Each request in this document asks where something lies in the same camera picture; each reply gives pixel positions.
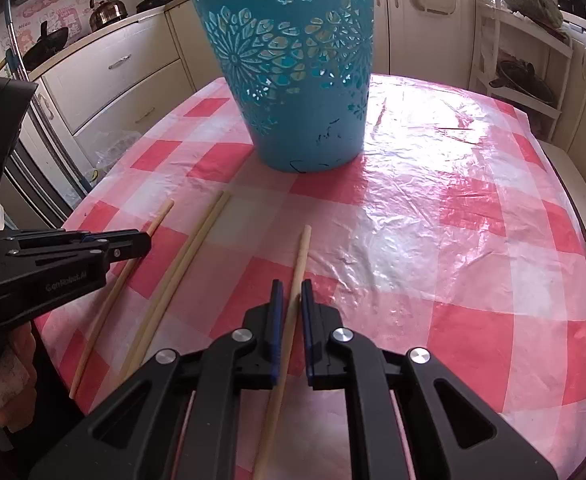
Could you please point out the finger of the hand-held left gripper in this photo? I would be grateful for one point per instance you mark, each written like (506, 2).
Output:
(58, 241)
(130, 245)

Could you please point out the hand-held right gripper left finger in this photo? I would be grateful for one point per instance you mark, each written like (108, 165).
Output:
(274, 325)

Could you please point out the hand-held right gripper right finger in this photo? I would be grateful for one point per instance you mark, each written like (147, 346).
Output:
(307, 325)

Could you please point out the pale wooden chopstick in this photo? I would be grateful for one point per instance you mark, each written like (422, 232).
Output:
(300, 260)
(103, 325)
(204, 240)
(195, 241)

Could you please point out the blue perforated plastic basket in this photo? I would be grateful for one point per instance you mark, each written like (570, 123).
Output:
(293, 90)

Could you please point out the person's left hand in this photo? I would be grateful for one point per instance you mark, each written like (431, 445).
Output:
(20, 355)

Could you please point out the stainless steel refrigerator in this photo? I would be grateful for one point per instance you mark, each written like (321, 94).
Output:
(38, 170)

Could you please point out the clear plastic bag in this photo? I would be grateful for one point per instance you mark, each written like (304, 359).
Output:
(115, 150)

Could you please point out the red checkered plastic tablecloth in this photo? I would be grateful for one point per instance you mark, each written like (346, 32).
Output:
(448, 260)

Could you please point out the cream drawer cabinet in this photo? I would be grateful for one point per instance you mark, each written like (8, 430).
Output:
(113, 85)

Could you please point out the black wok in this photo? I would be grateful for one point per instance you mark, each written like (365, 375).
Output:
(45, 47)

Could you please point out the mop pole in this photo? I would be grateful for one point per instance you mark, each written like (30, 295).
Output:
(12, 40)

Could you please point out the steel kettle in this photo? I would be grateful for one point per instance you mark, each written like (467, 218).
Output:
(108, 12)

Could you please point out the wooden stool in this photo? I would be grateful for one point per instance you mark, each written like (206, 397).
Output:
(573, 185)

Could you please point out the cream tall cabinet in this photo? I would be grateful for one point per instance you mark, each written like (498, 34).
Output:
(398, 35)

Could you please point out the dark pan on rack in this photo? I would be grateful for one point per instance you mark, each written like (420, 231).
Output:
(523, 82)

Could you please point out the white shelf rack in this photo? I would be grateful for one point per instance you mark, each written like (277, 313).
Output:
(488, 45)

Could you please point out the pink wall sticker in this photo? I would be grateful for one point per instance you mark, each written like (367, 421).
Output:
(38, 20)

